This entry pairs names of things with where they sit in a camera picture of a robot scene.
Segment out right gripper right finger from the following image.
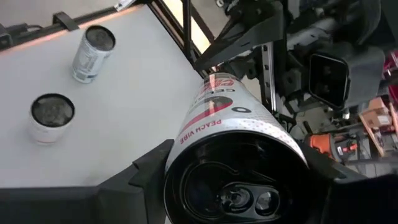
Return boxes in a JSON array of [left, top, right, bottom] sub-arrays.
[[298, 141, 398, 224]]

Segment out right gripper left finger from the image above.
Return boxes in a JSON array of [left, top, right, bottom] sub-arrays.
[[0, 139, 175, 224]]

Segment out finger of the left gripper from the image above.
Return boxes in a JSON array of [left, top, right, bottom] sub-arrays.
[[192, 9, 285, 73], [275, 105, 299, 133]]

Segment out white Celsius can pink patch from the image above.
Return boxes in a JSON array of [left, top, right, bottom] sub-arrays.
[[163, 72, 312, 224]]

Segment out white Celsius Peach Vibe can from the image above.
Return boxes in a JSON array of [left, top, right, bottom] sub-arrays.
[[29, 93, 75, 146]]

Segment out white Celsius can blue palm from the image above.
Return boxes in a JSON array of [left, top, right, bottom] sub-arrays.
[[71, 24, 116, 84]]

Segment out orange shop vacuum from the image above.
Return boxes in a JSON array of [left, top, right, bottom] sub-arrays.
[[306, 133, 360, 164]]

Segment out cardboard box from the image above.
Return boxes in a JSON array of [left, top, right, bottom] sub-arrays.
[[359, 97, 393, 129]]

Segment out black table-edge camera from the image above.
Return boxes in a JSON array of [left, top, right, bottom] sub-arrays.
[[0, 23, 14, 48]]

